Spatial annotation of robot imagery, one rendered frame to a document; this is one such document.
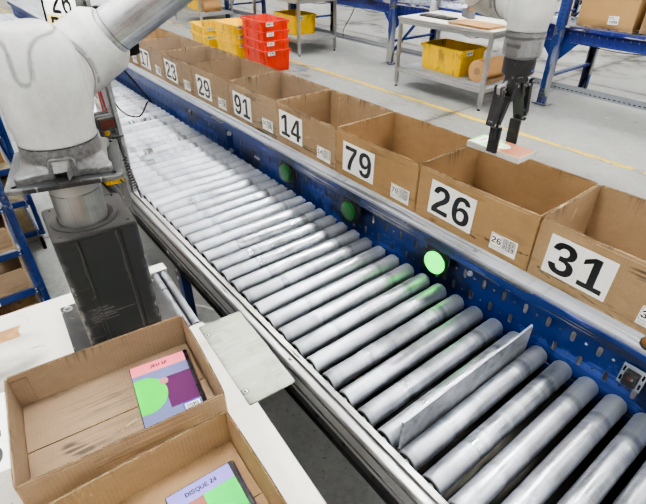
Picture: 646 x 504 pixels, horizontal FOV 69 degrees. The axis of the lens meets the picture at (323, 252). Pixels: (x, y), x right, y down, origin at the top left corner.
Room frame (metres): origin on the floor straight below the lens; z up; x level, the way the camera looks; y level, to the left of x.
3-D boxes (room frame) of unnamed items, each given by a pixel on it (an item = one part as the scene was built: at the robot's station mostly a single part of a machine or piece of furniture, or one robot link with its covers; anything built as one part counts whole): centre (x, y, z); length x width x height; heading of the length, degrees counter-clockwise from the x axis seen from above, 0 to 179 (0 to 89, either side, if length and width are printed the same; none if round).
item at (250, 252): (1.37, 0.16, 0.72); 0.52 x 0.05 x 0.05; 128
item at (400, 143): (1.55, -0.28, 0.96); 0.39 x 0.29 x 0.17; 38
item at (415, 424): (0.73, -0.34, 0.76); 0.46 x 0.01 x 0.09; 128
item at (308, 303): (1.12, -0.04, 0.72); 0.52 x 0.05 x 0.05; 128
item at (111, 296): (0.96, 0.55, 0.91); 0.26 x 0.26 x 0.33; 34
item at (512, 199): (1.24, -0.52, 0.96); 0.39 x 0.29 x 0.17; 38
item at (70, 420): (0.65, 0.43, 0.80); 0.38 x 0.28 x 0.10; 122
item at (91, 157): (0.94, 0.55, 1.24); 0.22 x 0.18 x 0.06; 23
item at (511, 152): (1.20, -0.47, 1.14); 0.16 x 0.07 x 0.02; 38
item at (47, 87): (0.97, 0.56, 1.38); 0.18 x 0.16 x 0.22; 11
